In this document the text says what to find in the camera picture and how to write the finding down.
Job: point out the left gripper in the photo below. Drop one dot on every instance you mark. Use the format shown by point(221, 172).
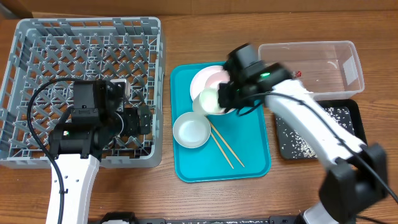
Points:
point(135, 128)

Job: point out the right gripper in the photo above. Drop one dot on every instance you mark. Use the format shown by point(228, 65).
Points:
point(224, 97)

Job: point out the grey shallow bowl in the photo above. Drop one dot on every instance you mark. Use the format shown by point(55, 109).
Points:
point(191, 130)

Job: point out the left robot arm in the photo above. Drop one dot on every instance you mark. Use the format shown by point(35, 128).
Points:
point(98, 115)

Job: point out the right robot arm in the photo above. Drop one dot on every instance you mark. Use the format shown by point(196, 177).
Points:
point(356, 174)

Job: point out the large white plate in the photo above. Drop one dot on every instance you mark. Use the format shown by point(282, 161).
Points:
point(199, 80)

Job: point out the upper wooden chopstick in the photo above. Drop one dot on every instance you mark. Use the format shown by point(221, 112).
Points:
point(226, 143)

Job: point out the wooden chopstick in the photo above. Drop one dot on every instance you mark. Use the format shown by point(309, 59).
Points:
point(226, 143)
point(222, 151)

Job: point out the lower wooden chopstick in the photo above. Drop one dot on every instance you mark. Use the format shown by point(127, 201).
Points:
point(222, 151)

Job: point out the teal plastic tray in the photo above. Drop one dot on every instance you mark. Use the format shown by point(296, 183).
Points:
point(246, 135)

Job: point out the black plastic tray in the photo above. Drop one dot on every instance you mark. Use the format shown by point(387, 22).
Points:
point(345, 112)

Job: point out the clear plastic bin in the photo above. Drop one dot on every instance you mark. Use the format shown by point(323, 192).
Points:
point(330, 70)

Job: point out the grey plastic dish rack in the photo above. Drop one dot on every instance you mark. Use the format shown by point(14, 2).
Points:
point(36, 85)

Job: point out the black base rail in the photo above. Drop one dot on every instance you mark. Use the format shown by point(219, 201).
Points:
point(129, 217)

